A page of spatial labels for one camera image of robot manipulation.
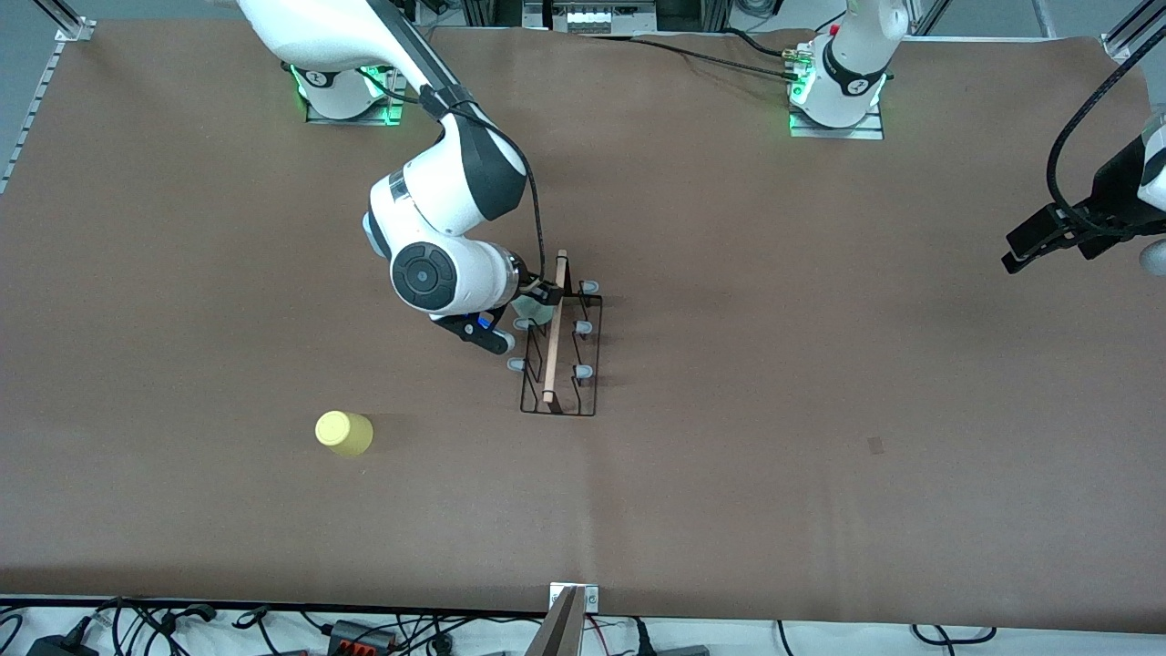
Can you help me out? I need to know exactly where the pale green plastic cup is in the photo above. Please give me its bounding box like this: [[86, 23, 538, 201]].
[[510, 293, 557, 332]]

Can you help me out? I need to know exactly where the black wire cup holder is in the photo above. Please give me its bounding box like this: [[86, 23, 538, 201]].
[[507, 249, 604, 418]]

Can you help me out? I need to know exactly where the yellow plastic cup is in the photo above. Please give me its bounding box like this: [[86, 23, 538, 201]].
[[315, 411, 374, 456]]

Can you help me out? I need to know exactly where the aluminium corner profile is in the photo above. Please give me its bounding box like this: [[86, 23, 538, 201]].
[[36, 0, 92, 42], [1100, 0, 1166, 60]]

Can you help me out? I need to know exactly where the brown table cover sheet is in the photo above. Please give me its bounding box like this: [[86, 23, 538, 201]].
[[0, 20, 1166, 634]]

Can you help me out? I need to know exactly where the white power strip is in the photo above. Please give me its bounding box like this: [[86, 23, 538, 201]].
[[551, 0, 659, 36]]

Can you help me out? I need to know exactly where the black orange power adapter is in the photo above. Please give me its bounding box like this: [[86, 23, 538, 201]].
[[328, 620, 399, 653]]

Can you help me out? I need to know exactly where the black power plug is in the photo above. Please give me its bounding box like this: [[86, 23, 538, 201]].
[[26, 633, 99, 656]]

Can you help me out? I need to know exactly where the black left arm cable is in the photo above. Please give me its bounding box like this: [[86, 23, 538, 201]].
[[1047, 50, 1166, 240]]

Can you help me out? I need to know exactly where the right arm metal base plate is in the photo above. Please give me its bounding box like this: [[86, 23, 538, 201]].
[[305, 27, 406, 127]]

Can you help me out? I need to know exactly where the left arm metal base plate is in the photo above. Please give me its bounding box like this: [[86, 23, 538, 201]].
[[788, 50, 886, 140]]

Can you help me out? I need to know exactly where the black table cable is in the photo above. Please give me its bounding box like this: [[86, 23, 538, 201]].
[[629, 35, 803, 83]]

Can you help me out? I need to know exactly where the grey camera mount beam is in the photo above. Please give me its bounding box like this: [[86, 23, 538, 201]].
[[527, 588, 588, 656]]

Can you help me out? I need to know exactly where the black looped floor cable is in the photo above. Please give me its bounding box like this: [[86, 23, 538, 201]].
[[911, 624, 998, 644]]

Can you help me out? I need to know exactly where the aluminium table edge rail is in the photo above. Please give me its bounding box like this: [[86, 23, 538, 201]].
[[0, 41, 63, 194]]

